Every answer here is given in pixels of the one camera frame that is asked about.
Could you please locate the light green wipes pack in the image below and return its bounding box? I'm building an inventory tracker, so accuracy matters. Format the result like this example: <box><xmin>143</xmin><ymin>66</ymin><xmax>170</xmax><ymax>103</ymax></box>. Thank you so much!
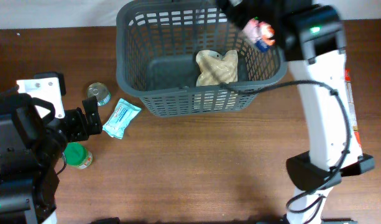
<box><xmin>103</xmin><ymin>98</ymin><xmax>142</xmax><ymax>139</ymax></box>

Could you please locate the blue tissue pack box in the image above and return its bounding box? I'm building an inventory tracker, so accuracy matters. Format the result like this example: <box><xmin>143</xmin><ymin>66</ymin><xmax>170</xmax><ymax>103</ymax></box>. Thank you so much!
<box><xmin>242</xmin><ymin>19</ymin><xmax>275</xmax><ymax>53</ymax></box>

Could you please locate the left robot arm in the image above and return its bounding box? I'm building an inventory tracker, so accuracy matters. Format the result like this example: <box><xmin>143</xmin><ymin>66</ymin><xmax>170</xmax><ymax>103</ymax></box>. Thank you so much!
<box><xmin>0</xmin><ymin>93</ymin><xmax>102</xmax><ymax>223</ymax></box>

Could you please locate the red orange pasta pack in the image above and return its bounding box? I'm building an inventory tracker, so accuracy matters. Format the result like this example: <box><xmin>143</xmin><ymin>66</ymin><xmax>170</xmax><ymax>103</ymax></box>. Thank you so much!
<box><xmin>345</xmin><ymin>69</ymin><xmax>362</xmax><ymax>147</ymax></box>

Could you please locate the small tin can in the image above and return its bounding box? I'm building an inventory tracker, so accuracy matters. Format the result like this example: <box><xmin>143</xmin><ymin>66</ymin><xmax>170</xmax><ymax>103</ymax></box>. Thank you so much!
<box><xmin>86</xmin><ymin>82</ymin><xmax>111</xmax><ymax>106</ymax></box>

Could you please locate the green lid jar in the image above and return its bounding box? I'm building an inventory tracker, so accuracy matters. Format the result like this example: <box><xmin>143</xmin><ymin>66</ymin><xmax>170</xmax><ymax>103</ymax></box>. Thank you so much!
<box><xmin>63</xmin><ymin>142</ymin><xmax>93</xmax><ymax>169</ymax></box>

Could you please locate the grey plastic basket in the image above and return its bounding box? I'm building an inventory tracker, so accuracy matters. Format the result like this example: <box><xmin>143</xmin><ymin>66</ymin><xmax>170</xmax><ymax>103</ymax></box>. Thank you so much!
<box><xmin>116</xmin><ymin>1</ymin><xmax>287</xmax><ymax>117</ymax></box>

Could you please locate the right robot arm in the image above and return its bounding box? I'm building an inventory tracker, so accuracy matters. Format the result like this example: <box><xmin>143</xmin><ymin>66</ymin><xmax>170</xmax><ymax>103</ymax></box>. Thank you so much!
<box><xmin>216</xmin><ymin>0</ymin><xmax>375</xmax><ymax>223</ymax></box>

